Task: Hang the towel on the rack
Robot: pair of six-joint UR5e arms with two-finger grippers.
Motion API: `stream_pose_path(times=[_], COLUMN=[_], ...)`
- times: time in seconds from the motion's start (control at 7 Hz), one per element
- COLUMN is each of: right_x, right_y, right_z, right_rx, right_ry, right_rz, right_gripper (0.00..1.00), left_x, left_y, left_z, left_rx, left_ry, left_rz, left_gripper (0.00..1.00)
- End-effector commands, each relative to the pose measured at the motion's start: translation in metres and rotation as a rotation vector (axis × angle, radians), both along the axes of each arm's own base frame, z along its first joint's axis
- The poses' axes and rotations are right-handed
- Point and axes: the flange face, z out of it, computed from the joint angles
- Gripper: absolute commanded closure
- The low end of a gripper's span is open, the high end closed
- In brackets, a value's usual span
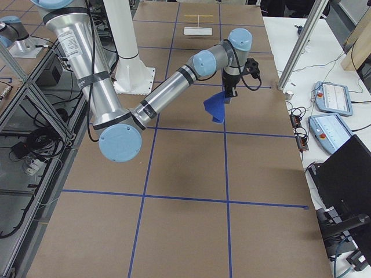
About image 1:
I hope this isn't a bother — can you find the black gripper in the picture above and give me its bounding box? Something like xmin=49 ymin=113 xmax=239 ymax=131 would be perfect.
xmin=222 ymin=71 xmax=241 ymax=97

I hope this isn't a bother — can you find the blue towel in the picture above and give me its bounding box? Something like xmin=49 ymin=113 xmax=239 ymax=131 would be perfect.
xmin=203 ymin=92 xmax=225 ymax=123

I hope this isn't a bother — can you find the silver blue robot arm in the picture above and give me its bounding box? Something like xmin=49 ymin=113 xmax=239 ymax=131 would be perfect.
xmin=35 ymin=1 xmax=253 ymax=162

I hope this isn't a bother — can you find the white towel rack with wooden bars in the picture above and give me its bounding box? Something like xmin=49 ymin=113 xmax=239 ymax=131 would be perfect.
xmin=183 ymin=14 xmax=214 ymax=36

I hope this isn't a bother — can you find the far teach pendant tablet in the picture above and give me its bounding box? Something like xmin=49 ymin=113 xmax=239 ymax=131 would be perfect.
xmin=312 ymin=81 xmax=353 ymax=116

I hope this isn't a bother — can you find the teach pendant tablet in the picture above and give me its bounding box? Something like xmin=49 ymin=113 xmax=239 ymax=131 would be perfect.
xmin=308 ymin=112 xmax=354 ymax=155
xmin=312 ymin=81 xmax=353 ymax=116

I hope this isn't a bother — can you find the near teach pendant tablet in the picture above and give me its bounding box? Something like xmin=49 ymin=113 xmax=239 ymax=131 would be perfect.
xmin=308 ymin=112 xmax=354 ymax=155

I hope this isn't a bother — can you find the black laptop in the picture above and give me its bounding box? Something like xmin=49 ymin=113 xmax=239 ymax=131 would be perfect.
xmin=307 ymin=134 xmax=371 ymax=215

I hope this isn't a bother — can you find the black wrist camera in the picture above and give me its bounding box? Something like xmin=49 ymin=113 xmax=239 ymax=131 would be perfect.
xmin=242 ymin=58 xmax=261 ymax=81

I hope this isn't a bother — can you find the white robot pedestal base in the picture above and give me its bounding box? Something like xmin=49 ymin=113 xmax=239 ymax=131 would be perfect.
xmin=104 ymin=0 xmax=155 ymax=95

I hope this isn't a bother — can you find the aluminium frame post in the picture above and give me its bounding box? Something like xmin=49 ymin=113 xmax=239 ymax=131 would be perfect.
xmin=277 ymin=0 xmax=329 ymax=91

